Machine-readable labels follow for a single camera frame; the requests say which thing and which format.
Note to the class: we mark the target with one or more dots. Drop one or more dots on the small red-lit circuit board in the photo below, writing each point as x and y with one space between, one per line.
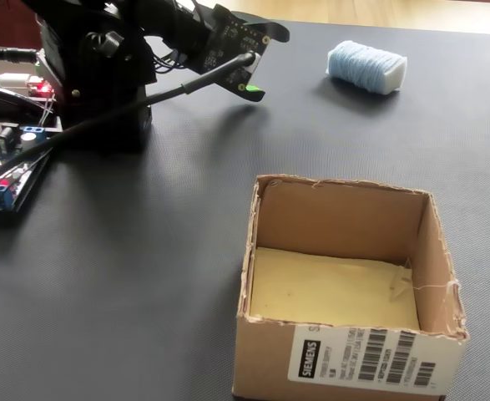
40 87

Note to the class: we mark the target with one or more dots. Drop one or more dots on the camera circuit board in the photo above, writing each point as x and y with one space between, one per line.
228 37

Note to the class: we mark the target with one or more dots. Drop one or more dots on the black curved band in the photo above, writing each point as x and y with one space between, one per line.
2 98

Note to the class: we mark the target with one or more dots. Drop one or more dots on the controller board in black tray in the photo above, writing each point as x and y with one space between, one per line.
2 188

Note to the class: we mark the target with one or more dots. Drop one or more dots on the black textured table mat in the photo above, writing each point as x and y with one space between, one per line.
123 271

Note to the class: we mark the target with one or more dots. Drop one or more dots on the open cardboard box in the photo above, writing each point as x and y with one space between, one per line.
269 359

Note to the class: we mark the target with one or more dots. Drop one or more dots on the yellow paper sheet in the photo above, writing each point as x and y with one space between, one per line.
324 288

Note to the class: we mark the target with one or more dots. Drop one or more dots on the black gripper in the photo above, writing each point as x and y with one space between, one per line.
186 29

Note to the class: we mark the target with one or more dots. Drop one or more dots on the light blue yarn-wrapped block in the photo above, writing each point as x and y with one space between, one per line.
361 64

